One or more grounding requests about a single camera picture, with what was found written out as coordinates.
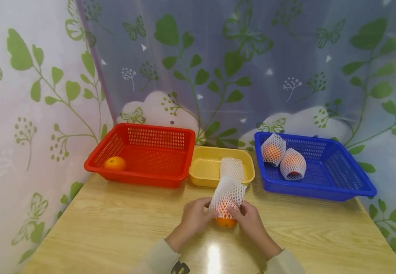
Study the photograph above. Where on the person's right hand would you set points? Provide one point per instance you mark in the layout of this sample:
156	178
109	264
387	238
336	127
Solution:
251	222

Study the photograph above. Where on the person's left hand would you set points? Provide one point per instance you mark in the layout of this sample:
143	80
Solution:
194	217

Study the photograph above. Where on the person's left thumb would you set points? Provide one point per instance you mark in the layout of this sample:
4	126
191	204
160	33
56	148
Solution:
213	215

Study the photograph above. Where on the person's right fingers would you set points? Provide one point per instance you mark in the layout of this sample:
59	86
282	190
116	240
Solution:
246	206

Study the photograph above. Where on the person's left fingers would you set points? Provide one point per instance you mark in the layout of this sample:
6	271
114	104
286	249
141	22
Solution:
203	201

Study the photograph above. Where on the person's right thumb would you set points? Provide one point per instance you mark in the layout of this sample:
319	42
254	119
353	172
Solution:
234	213

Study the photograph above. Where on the orange fruit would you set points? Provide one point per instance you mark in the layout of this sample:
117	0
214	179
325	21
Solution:
225	222
292	163
272	151
114	163

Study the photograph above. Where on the white foam net sleeve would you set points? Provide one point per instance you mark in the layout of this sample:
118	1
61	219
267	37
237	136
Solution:
228	192
278	141
302	163

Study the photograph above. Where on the person's left forearm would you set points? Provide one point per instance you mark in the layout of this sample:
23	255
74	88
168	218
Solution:
165	251

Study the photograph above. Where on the person's right forearm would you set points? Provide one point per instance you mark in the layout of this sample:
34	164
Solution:
280	260

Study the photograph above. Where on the yellow plastic basket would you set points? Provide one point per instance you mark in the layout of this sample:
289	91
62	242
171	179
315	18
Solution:
203	167

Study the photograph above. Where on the flat white foam net sleeves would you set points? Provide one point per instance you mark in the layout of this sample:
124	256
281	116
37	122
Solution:
232	168

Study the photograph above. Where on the red plastic basket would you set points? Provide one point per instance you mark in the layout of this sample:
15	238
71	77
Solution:
153	161

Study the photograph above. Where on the blue plastic basket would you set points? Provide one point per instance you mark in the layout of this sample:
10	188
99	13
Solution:
316	167

